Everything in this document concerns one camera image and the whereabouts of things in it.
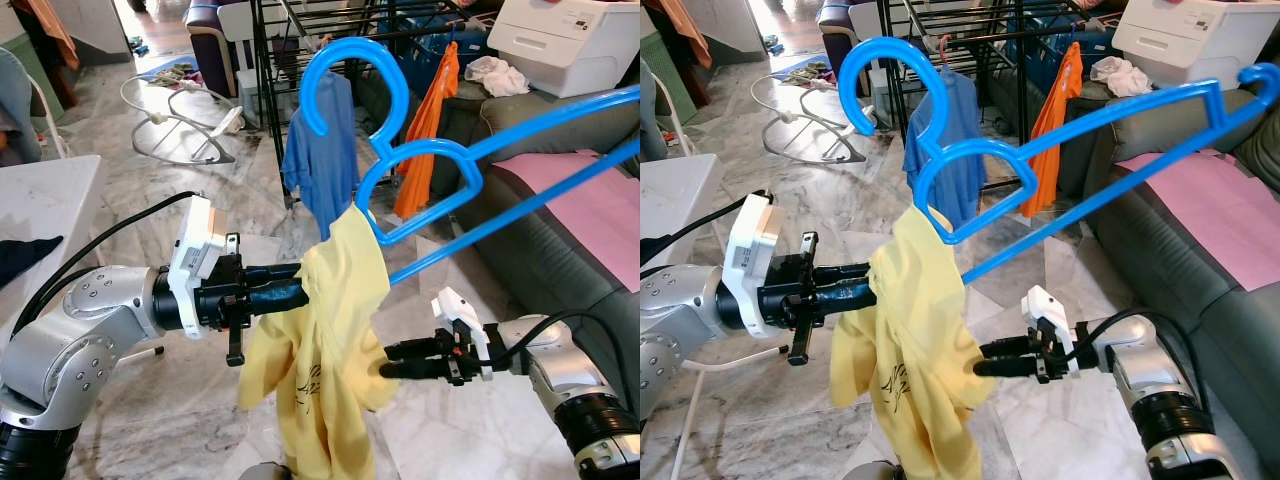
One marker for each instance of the pink sofa mat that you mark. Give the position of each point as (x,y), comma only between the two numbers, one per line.
(1220,220)
(600,220)

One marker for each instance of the blue t-shirt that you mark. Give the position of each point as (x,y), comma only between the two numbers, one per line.
(320,175)
(965,110)

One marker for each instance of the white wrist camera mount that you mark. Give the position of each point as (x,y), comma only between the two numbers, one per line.
(750,260)
(1042,302)
(195,260)
(455,305)

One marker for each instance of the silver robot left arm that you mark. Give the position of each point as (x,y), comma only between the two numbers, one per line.
(80,330)
(680,330)

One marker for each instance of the white baby bouncer frame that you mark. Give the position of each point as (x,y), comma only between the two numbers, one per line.
(225,120)
(862,118)

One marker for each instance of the black metal drying rack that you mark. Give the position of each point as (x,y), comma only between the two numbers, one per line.
(893,60)
(263,60)

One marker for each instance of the light blue chair cushion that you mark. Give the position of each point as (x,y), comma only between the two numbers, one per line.
(650,110)
(18,110)

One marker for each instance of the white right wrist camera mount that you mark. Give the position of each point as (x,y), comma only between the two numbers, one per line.
(1042,302)
(455,305)

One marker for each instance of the blue plastic clothes hanger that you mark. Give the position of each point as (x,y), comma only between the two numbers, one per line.
(350,46)
(890,46)

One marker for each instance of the black garment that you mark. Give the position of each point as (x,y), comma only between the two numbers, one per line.
(652,250)
(25,262)

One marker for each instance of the green leather sofa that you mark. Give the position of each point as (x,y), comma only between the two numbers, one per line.
(1190,330)
(570,300)

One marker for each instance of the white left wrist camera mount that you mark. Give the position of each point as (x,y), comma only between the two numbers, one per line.
(195,260)
(750,260)

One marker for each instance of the orange shirt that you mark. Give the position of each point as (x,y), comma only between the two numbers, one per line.
(440,90)
(1065,90)

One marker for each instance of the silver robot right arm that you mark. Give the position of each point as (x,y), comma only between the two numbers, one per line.
(560,370)
(1140,370)

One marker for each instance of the pink plastic clothes hanger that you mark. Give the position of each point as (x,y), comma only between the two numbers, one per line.
(944,50)

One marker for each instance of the yellow t-shirt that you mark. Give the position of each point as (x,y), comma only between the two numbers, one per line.
(330,350)
(920,350)

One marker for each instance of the white crumpled cloth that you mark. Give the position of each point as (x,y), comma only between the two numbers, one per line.
(1120,76)
(497,78)

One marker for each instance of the white appliance box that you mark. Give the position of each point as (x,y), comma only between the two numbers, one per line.
(570,45)
(1190,40)

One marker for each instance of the white folding table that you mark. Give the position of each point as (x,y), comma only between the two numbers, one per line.
(680,190)
(50,195)

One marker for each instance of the purple armchair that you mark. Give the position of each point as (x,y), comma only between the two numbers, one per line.
(845,50)
(215,50)

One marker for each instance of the orange hanging cloth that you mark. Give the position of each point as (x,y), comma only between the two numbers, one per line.
(690,30)
(50,30)

